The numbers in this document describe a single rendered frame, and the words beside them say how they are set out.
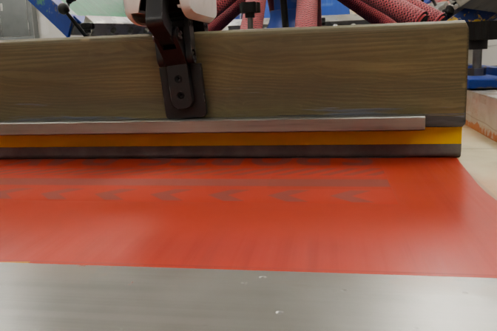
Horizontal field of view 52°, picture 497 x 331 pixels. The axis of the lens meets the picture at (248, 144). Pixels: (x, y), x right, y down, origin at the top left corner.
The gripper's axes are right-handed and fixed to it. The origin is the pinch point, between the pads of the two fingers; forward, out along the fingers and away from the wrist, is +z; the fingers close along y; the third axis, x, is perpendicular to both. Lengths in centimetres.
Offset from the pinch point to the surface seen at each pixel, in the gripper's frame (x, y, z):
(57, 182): -8.0, 8.0, 4.9
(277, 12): -2, -107, -13
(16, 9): -280, -430, -74
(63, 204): -4.8, 13.0, 5.2
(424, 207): 15.2, 13.0, 6.8
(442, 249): 14.9, 18.7, 6.8
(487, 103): 24.6, -9.2, 4.6
